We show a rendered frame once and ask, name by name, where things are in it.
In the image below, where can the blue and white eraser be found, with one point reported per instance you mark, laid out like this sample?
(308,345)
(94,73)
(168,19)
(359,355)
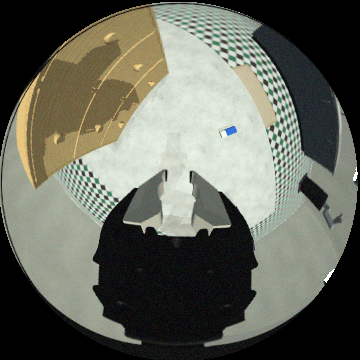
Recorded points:
(228,131)

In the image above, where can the brown wooden chest of drawers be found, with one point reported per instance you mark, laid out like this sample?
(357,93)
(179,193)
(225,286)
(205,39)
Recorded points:
(23,128)

